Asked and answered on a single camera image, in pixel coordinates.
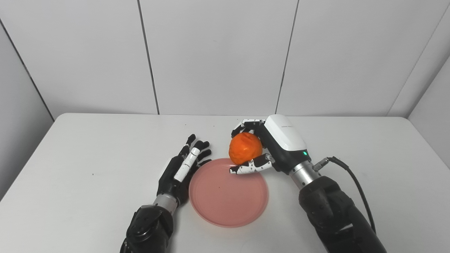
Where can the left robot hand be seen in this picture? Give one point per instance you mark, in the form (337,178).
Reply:
(179,172)

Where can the orange fruit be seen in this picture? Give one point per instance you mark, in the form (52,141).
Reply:
(245,147)

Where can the pink round plate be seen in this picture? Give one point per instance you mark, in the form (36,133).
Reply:
(228,196)

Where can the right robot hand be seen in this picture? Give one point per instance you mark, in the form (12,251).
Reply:
(281,144)

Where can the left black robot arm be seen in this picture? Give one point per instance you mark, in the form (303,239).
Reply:
(151,225)

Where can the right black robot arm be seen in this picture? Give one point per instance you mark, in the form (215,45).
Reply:
(334,211)

